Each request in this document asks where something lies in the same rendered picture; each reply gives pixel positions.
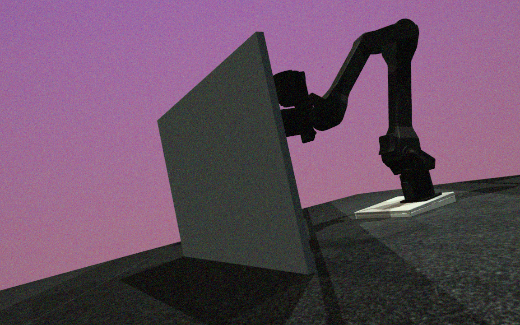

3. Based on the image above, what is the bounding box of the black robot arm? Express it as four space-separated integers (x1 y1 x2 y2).
273 19 442 203

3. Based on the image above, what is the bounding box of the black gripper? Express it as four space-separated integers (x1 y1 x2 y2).
280 109 293 137

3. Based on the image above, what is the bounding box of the dark grey flat panel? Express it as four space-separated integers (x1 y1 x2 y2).
157 32 315 275

